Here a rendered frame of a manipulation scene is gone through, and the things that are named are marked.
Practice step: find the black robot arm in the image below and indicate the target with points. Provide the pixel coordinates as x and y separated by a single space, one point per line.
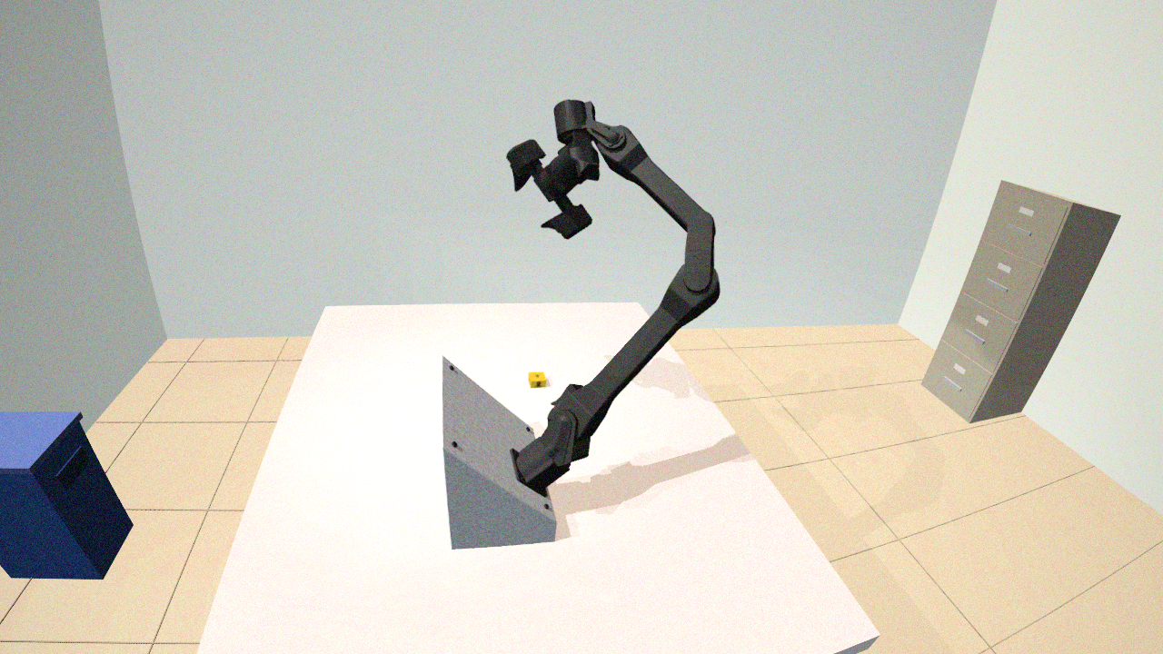
580 410

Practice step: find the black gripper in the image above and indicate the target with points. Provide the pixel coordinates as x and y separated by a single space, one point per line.
524 160

